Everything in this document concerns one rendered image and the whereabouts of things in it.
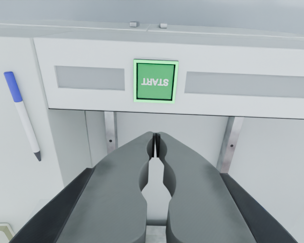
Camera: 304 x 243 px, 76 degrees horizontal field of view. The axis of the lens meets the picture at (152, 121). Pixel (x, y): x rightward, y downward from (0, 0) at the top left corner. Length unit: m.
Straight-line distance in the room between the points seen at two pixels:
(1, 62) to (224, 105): 0.29
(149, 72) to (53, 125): 0.17
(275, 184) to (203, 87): 0.43
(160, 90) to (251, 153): 0.34
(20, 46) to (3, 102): 0.09
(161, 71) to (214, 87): 0.08
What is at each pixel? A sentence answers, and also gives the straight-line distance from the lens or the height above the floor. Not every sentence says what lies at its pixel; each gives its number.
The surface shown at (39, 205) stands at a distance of 0.42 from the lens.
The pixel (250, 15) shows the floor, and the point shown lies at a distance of 1.32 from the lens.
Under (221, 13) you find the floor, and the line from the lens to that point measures 1.26.
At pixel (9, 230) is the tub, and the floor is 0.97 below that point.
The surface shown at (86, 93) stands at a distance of 0.28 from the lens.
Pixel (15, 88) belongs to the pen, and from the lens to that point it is 0.31.
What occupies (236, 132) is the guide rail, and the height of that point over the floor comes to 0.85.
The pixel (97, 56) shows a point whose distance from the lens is 0.26.
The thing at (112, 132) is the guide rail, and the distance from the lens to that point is 0.43.
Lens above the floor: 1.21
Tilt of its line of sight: 62 degrees down
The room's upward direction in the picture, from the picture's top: 179 degrees counter-clockwise
